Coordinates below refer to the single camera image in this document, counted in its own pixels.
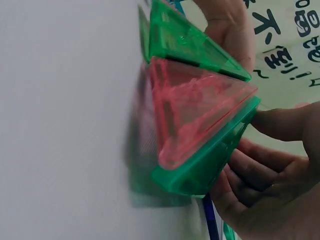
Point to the person's left hand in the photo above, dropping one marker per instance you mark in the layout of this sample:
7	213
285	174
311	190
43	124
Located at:
232	30

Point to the teal translucent tile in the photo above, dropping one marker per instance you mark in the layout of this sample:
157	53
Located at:
228	231

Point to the person's right hand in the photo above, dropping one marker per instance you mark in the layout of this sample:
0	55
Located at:
282	200

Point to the green translucent triangular tile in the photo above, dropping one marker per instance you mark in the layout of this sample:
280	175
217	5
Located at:
207	165
185	42
144	32

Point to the red translucent triangular tile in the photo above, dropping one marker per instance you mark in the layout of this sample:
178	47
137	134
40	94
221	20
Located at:
190	115

